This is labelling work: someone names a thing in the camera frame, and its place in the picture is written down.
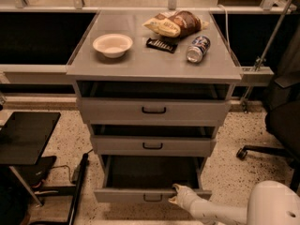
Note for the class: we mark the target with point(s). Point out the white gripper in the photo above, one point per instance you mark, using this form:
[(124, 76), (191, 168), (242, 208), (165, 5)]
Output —
[(188, 198)]

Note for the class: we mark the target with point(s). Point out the grey bottom drawer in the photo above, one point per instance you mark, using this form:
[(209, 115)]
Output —
[(142, 179)]

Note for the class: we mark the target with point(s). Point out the grey drawer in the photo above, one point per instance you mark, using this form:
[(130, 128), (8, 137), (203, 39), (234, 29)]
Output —
[(142, 179), (153, 103), (153, 140)]

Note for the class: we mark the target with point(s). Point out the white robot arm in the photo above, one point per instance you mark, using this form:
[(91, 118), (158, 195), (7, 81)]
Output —
[(270, 203)]

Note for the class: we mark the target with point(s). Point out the grey middle drawer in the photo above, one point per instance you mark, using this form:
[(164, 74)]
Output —
[(153, 140)]

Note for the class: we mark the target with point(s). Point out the grey drawer cabinet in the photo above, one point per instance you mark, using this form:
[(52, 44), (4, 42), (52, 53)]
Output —
[(142, 64)]

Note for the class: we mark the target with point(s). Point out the grey top drawer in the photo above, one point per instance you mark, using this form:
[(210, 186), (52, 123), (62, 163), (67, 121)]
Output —
[(153, 103)]

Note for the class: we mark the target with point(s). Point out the black office chair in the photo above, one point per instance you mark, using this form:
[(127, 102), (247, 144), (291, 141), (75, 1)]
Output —
[(282, 103)]

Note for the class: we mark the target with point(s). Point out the black snack bar packet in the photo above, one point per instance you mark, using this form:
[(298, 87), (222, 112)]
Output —
[(163, 44)]

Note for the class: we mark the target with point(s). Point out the blue soda can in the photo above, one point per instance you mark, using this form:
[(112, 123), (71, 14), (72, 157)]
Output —
[(197, 49)]

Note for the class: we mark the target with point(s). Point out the white bowl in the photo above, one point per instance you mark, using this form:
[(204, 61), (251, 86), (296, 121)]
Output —
[(112, 45)]

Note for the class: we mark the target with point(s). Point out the black side table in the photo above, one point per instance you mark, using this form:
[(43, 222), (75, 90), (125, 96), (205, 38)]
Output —
[(23, 139)]

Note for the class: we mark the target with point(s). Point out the brown chip bag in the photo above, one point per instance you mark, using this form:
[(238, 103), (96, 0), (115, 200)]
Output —
[(176, 24)]

